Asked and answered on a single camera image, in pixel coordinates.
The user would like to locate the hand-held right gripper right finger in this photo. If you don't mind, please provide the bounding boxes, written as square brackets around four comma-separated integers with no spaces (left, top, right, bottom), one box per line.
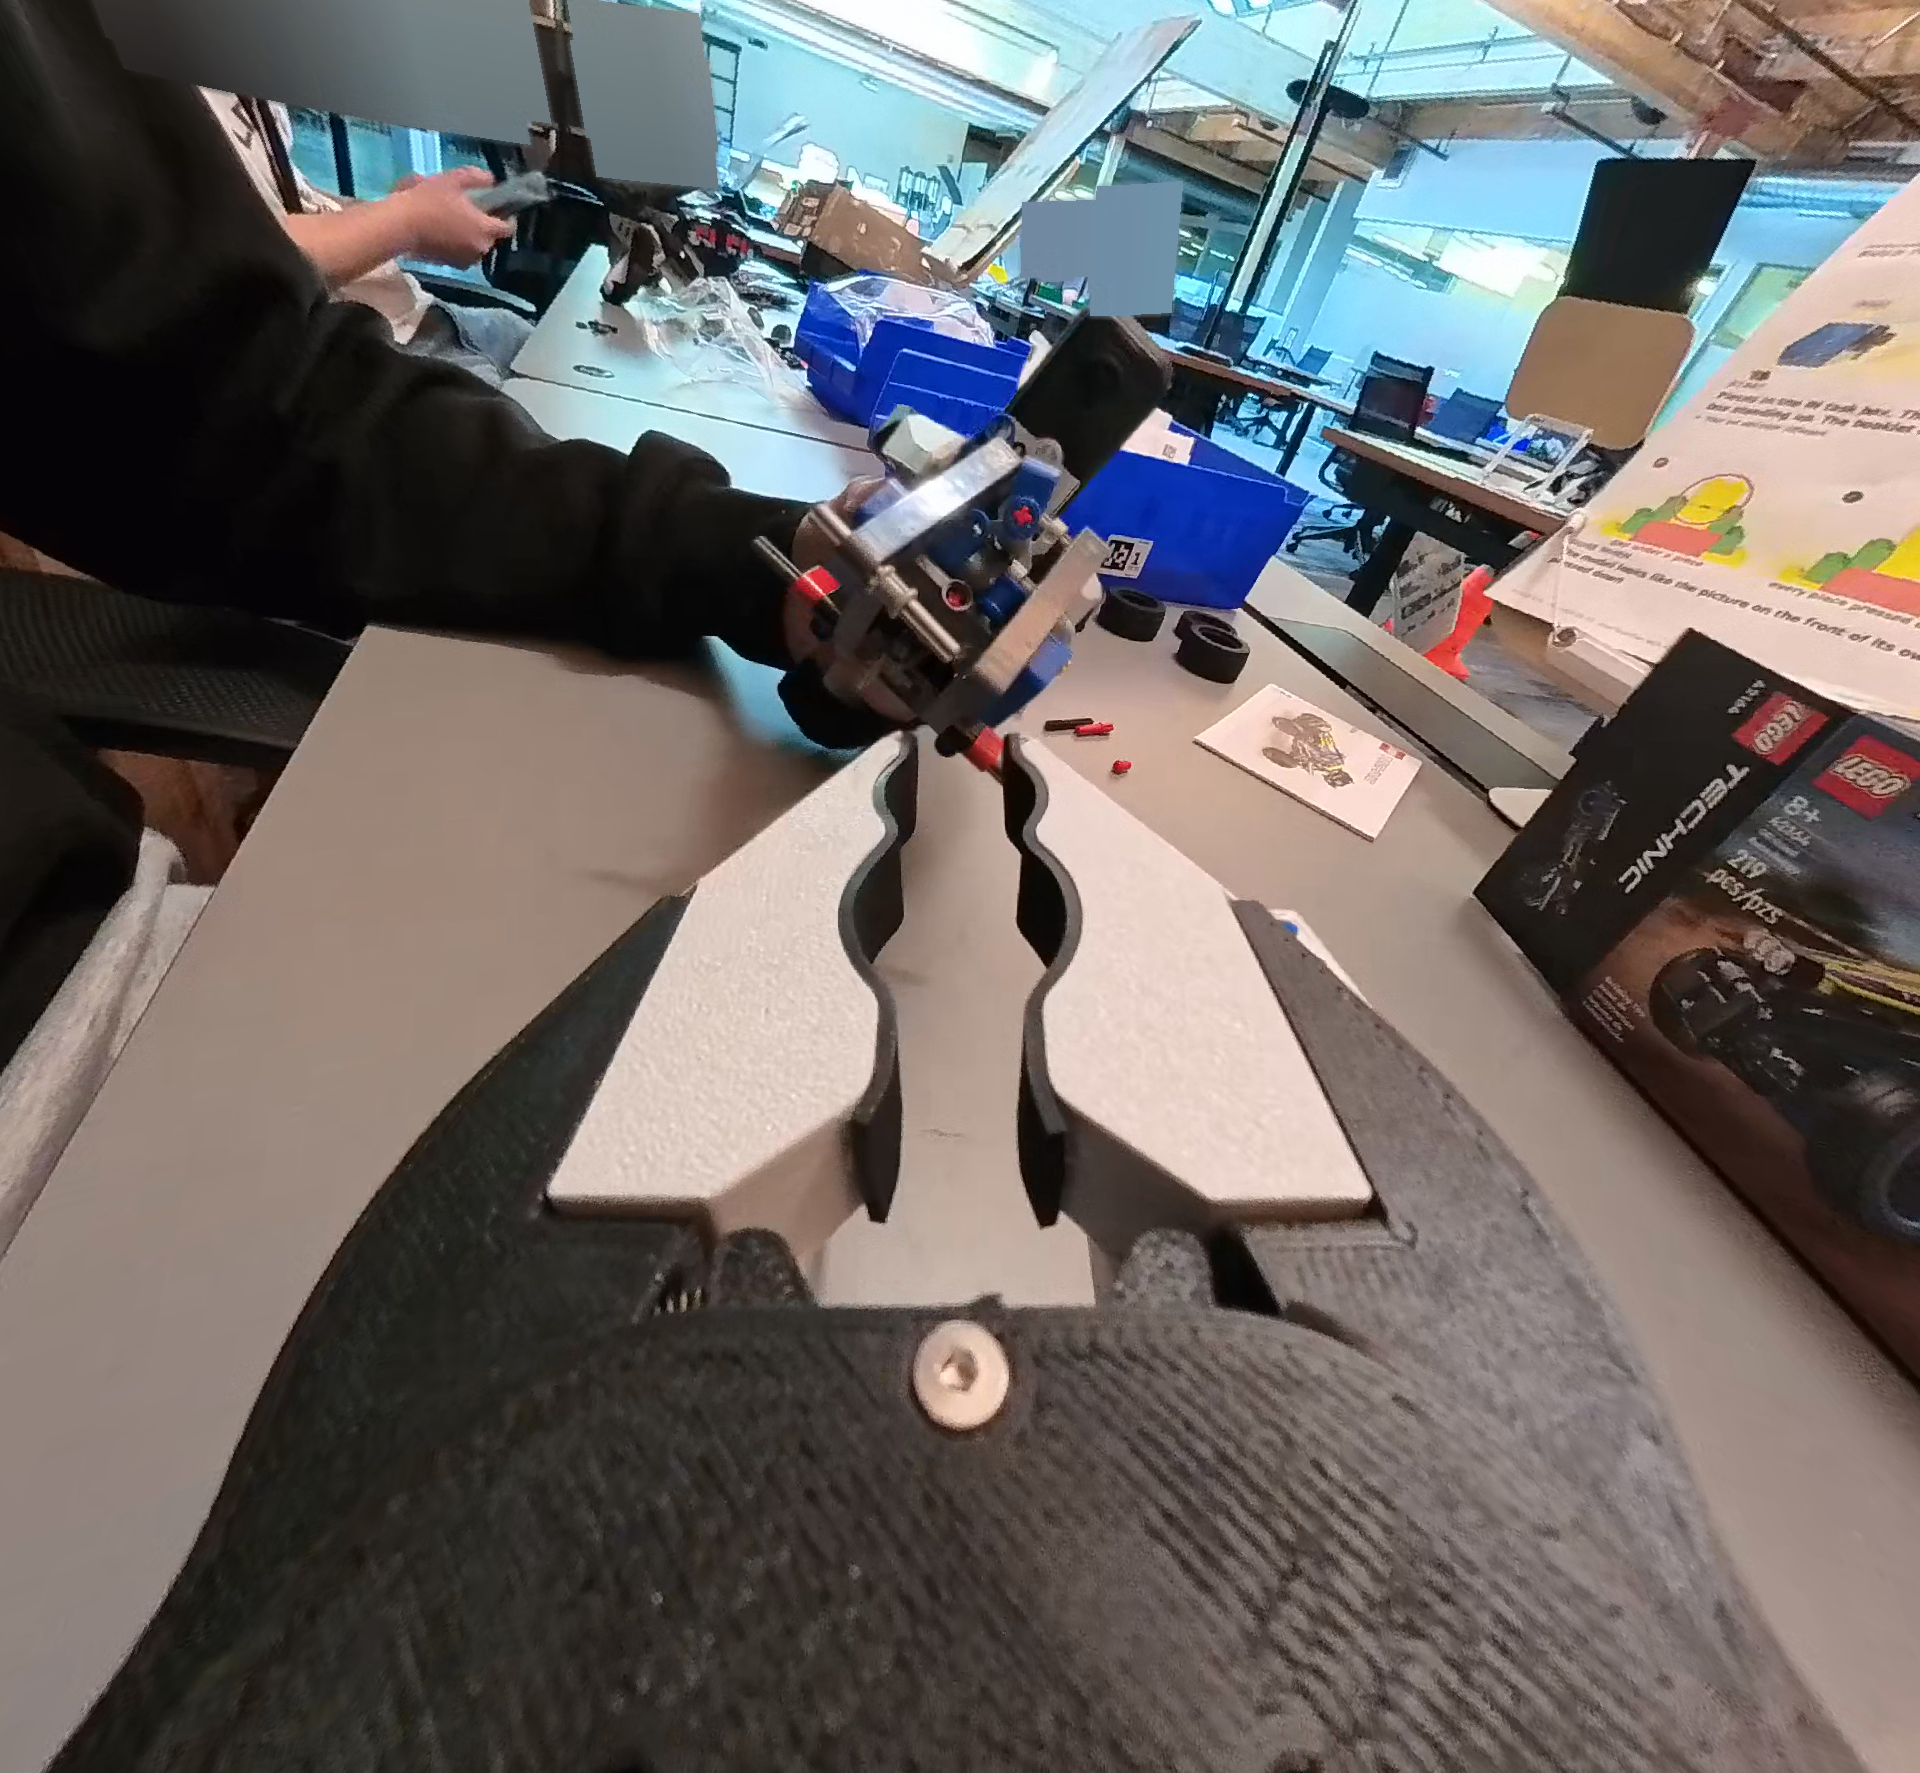
[1002,734,1375,1300]

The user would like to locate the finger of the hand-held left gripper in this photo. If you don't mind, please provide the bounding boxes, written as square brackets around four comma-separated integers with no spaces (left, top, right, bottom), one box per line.
[822,439,1039,566]
[926,528,1112,742]

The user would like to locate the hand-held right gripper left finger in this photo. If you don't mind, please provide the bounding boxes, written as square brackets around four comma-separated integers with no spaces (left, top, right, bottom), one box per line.
[545,730,919,1304]

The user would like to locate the blue grey lego model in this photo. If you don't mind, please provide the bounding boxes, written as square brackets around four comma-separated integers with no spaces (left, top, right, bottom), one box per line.
[755,405,1085,773]

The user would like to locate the black lego set box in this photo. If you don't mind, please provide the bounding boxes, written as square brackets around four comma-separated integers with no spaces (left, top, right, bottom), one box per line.
[1473,627,1920,1374]

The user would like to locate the person's left hand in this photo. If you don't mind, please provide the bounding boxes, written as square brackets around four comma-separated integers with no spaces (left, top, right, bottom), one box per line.
[785,474,902,560]

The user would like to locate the large blue plastic bin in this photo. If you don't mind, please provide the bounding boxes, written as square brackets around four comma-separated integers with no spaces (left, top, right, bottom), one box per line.
[1050,421,1311,609]

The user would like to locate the small blue plastic bin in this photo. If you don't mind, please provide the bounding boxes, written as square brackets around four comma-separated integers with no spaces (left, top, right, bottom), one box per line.
[792,277,1039,435]

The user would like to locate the clear plastic bag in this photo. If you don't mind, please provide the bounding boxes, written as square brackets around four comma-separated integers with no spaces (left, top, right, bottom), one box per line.
[626,270,815,412]

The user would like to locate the white instruction booklet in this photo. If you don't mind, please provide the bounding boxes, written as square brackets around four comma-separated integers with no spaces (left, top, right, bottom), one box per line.
[1193,683,1423,842]

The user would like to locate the black red device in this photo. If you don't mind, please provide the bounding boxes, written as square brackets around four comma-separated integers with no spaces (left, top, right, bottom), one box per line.
[598,217,707,307]

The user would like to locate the orange cone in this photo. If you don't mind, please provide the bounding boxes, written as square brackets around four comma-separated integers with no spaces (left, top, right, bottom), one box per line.
[1422,564,1498,678]

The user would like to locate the tan board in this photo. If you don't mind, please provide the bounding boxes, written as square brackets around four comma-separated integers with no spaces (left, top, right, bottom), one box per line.
[1503,296,1698,435]

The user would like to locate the person's grey trousers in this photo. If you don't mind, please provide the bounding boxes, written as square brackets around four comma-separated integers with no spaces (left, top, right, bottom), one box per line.
[0,824,215,1254]

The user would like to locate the white instruction poster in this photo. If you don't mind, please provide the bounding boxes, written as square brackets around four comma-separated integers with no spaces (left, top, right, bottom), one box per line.
[1484,173,1920,712]

